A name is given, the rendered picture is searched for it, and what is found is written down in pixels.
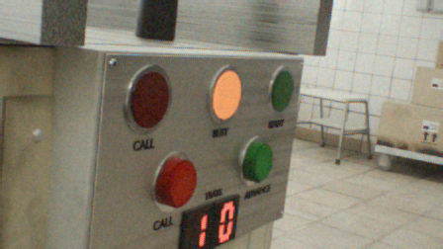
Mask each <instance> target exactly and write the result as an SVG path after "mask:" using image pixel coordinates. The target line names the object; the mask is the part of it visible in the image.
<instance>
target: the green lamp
mask: <svg viewBox="0 0 443 249"><path fill-rule="evenodd" d="M292 94H293V79H292V76H291V74H290V73H289V72H288V71H283V72H282V73H281V74H280V75H279V76H278V79H277V80H276V83H275V85H274V88H273V106H274V108H275V109H276V111H278V112H282V111H284V110H285V109H286V108H287V107H288V104H289V103H290V101H291V97H292Z"/></svg>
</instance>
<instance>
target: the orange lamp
mask: <svg viewBox="0 0 443 249"><path fill-rule="evenodd" d="M240 94H241V86H240V82H239V79H238V76H237V75H236V74H235V73H234V72H233V71H228V72H227V73H226V74H224V75H223V76H222V77H221V79H220V81H219V83H218V84H217V89H216V91H215V110H216V112H217V115H218V116H219V117H220V118H221V119H228V118H229V117H230V116H231V115H232V114H234V111H235V110H236V107H237V106H238V101H239V99H240Z"/></svg>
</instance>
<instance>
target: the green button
mask: <svg viewBox="0 0 443 249"><path fill-rule="evenodd" d="M272 164H273V152H272V150H271V147H270V145H268V144H267V143H264V142H255V143H254V144H253V145H252V146H251V147H250V149H249V150H248V153H247V155H246V160H245V165H244V172H245V175H246V179H247V180H248V181H251V182H256V183H260V182H262V181H263V180H265V179H266V177H268V175H269V172H270V171H271V167H272Z"/></svg>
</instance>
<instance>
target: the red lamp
mask: <svg viewBox="0 0 443 249"><path fill-rule="evenodd" d="M168 103H169V89H168V83H167V81H166V80H165V78H164V76H163V75H162V74H160V73H158V72H154V71H153V72H150V73H148V74H145V76H143V77H142V78H141V79H140V81H138V84H137V85H136V87H135V90H134V92H133V117H134V119H135V121H136V123H137V124H138V125H140V126H141V127H143V128H153V127H154V126H156V125H158V124H159V123H160V121H161V120H162V119H163V117H164V116H165V113H166V111H167V109H168Z"/></svg>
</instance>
